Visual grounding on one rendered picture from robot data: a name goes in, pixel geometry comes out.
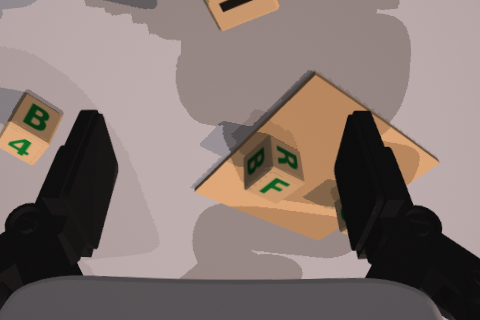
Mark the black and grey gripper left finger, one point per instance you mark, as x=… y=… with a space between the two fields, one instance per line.
x=47 y=238

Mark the tan square mat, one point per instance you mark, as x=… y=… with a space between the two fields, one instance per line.
x=311 y=120

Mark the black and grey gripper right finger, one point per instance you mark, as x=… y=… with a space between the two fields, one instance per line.
x=402 y=242

